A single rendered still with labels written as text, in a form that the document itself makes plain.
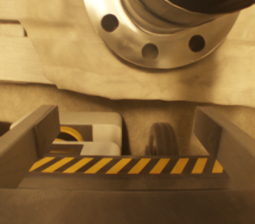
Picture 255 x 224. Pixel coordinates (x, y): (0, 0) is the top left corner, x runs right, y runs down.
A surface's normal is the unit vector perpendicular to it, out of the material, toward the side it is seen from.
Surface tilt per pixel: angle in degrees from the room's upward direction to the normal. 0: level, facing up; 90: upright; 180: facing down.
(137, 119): 0
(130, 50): 0
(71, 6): 58
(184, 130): 0
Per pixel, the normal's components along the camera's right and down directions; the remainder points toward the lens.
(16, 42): 0.01, 0.29
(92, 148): 0.02, -0.96
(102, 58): 0.65, -0.33
